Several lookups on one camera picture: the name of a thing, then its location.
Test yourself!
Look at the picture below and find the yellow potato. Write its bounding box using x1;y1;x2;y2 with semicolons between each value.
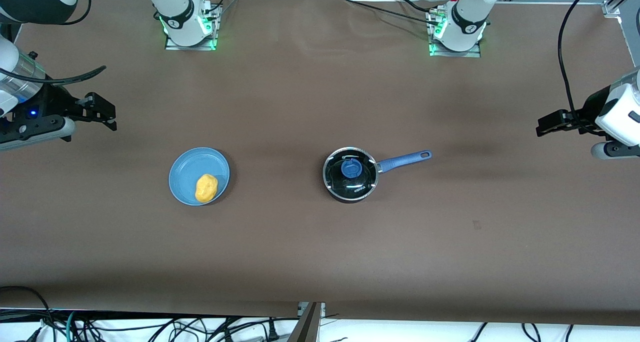
194;174;219;204

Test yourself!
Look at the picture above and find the glass lid with blue knob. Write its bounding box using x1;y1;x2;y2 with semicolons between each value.
323;147;379;199

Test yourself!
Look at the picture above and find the blue round plate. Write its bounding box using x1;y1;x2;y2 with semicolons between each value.
168;147;231;207

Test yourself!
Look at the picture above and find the brown table cover sheet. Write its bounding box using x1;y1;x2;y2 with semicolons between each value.
0;0;640;328

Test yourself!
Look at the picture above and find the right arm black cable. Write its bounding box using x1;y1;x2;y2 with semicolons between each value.
0;0;107;86

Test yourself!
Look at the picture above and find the aluminium frame profile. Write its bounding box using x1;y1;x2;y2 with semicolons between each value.
601;0;640;19

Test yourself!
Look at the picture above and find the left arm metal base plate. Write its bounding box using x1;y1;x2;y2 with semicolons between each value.
427;9;482;58

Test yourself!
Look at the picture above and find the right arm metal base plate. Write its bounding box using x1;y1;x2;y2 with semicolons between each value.
164;2;219;51

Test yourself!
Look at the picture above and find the black pot with blue handle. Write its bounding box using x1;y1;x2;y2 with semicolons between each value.
322;149;432;204

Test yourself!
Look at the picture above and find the thick black floor cable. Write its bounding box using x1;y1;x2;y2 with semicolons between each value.
0;285;56;342

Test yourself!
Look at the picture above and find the black cable across table cover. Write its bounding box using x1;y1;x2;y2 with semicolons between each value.
342;0;441;27

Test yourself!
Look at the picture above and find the teal cable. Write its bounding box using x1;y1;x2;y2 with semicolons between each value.
64;310;79;342

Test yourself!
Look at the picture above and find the black power plug cable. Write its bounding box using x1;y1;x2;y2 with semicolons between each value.
220;318;280;342

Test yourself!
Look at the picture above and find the metal camera stand post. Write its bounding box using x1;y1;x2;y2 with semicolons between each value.
287;302;326;342

